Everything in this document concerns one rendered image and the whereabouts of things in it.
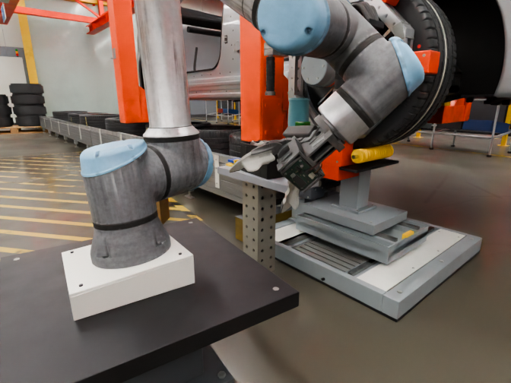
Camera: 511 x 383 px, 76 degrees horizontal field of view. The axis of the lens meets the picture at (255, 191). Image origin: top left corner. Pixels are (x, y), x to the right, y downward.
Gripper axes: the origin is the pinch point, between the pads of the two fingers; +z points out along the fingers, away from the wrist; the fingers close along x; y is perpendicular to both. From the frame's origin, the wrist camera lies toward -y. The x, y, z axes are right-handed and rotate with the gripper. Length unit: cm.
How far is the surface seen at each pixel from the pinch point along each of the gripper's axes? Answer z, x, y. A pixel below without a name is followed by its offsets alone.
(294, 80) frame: -17, 17, -94
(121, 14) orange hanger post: 58, -82, -274
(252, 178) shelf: 17, 20, -50
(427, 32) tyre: -60, 29, -61
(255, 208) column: 27, 30, -51
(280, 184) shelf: 8.0, 23.5, -39.2
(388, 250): -1, 76, -36
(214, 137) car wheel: 59, 30, -180
